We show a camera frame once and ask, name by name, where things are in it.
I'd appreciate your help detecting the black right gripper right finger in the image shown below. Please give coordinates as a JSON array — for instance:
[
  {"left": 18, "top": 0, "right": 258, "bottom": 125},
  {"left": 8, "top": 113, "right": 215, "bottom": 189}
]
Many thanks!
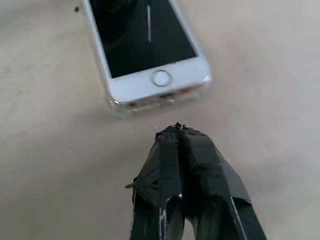
[{"left": 179, "top": 125, "right": 269, "bottom": 240}]

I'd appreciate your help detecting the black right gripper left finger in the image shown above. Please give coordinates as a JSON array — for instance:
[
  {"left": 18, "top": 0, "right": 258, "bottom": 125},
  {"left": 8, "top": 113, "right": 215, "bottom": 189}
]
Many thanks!
[{"left": 124, "top": 122, "right": 186, "bottom": 240}]

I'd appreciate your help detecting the white smartphone with black screen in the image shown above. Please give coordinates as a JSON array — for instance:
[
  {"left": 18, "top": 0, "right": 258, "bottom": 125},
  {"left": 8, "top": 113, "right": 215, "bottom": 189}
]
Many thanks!
[{"left": 83, "top": 0, "right": 211, "bottom": 107}]

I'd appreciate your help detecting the clear phone case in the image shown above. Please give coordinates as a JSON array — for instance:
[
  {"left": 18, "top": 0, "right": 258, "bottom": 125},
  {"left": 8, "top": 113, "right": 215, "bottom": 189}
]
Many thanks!
[{"left": 82, "top": 0, "right": 214, "bottom": 119}]

